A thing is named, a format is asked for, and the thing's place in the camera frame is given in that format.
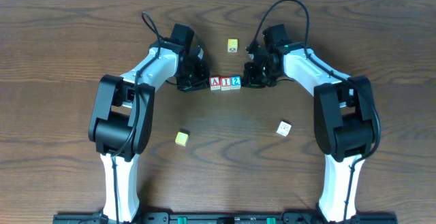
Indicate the red letter A block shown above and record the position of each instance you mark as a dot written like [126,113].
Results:
[215,83]

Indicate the blue number 2 block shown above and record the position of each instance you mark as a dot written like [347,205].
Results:
[236,82]

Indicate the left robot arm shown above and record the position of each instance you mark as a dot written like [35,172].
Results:
[122,117]

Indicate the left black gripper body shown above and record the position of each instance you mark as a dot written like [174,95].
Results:
[195,77]

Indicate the red letter I block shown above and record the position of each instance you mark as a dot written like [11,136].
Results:
[225,83]

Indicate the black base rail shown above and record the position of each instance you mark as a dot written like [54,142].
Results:
[165,218]

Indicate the yellow top wooden block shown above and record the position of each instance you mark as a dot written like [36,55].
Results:
[232,45]

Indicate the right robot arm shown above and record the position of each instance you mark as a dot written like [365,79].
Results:
[346,122]

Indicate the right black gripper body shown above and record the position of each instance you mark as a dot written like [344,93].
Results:
[255,75]

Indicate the white picture wooden block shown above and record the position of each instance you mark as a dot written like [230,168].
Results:
[283,128]

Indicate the yellow wooden block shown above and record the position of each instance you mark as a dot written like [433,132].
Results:
[182,138]
[232,45]

